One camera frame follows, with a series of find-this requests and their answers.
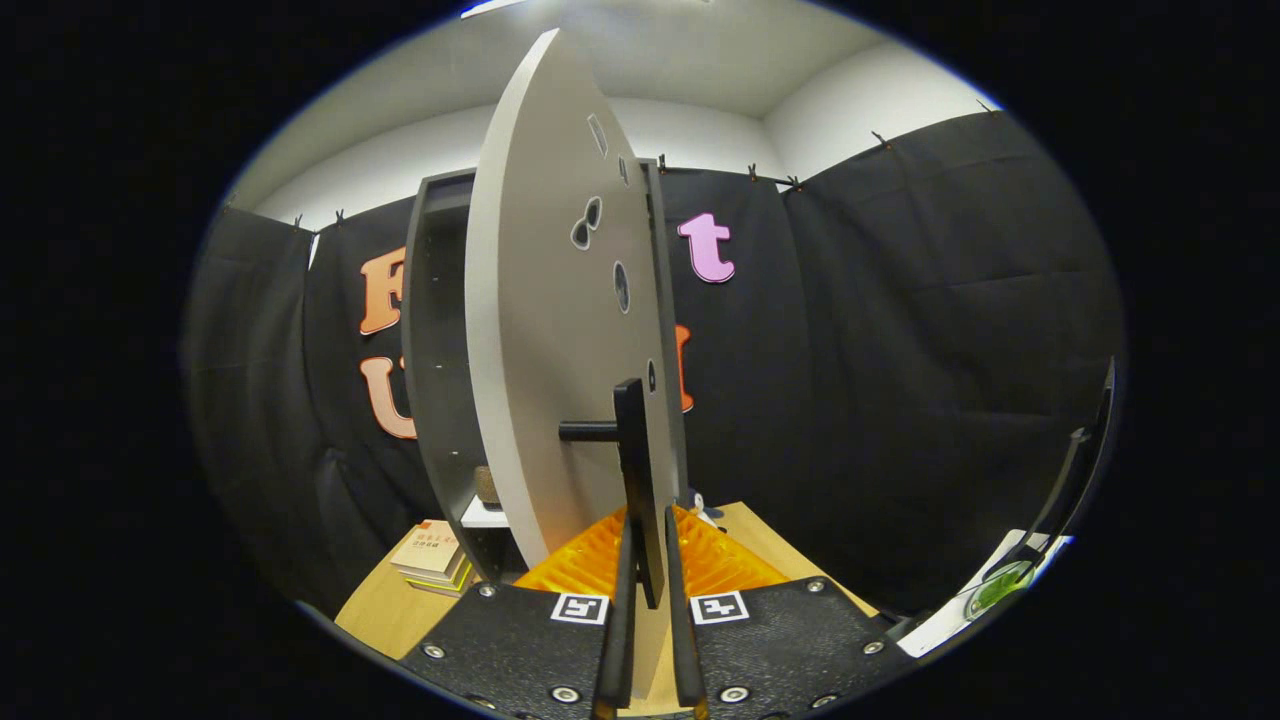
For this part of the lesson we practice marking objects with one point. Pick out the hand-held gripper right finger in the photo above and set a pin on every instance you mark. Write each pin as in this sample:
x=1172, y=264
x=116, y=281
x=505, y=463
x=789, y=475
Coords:
x=683, y=640

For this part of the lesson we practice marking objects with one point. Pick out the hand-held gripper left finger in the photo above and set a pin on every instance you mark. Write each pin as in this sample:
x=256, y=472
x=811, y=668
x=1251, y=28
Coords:
x=615, y=640

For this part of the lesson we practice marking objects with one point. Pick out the brown fuzzy shoe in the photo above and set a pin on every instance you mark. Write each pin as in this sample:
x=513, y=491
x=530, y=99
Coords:
x=487, y=487

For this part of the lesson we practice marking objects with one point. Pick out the dark grey shoe cabinet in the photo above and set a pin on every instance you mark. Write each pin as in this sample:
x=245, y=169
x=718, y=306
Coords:
x=440, y=400

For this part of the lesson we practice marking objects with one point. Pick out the stack of books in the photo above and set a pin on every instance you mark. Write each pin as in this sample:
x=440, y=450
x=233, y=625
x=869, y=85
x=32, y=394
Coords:
x=430, y=555

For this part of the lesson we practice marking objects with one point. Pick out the white flat board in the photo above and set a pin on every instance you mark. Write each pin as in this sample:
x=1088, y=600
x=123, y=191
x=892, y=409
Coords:
x=950, y=620

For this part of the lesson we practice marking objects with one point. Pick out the green round object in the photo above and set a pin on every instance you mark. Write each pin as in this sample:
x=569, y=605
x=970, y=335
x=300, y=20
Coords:
x=1000, y=590

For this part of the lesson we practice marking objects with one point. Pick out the black backdrop cloth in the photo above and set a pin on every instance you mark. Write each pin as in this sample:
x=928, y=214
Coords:
x=900, y=350

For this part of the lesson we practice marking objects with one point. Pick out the thin black stand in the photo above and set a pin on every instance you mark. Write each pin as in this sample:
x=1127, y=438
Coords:
x=1078, y=440

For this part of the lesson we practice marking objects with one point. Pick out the ceiling light strip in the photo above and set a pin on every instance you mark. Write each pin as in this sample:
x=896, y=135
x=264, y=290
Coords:
x=495, y=7

